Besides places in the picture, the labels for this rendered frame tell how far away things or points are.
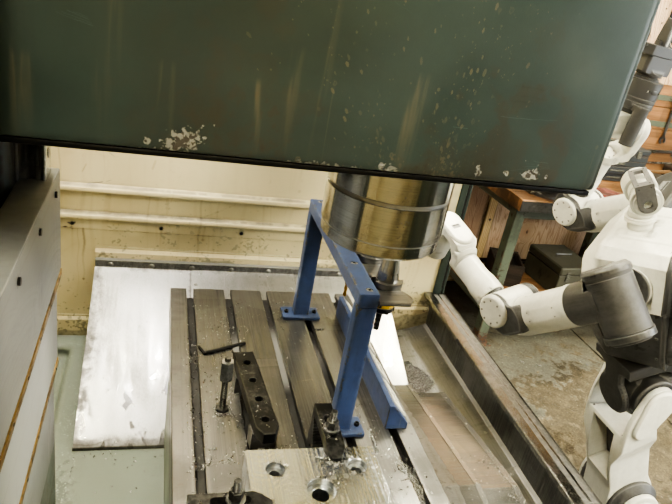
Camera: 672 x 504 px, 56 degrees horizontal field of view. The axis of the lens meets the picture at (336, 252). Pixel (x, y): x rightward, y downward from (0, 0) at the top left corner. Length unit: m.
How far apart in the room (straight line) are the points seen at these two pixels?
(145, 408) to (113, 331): 0.25
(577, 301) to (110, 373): 1.14
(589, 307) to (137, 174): 1.20
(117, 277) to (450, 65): 1.43
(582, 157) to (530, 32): 0.16
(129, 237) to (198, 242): 0.20
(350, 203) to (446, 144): 0.14
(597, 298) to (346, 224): 0.66
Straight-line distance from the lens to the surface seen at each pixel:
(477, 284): 1.52
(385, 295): 1.18
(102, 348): 1.79
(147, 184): 1.84
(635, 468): 1.85
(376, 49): 0.63
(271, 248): 1.95
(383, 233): 0.75
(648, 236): 1.46
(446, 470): 1.55
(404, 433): 1.38
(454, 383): 1.99
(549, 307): 1.38
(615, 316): 1.29
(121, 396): 1.72
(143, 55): 0.60
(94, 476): 1.61
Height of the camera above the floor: 1.76
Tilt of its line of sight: 24 degrees down
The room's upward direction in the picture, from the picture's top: 11 degrees clockwise
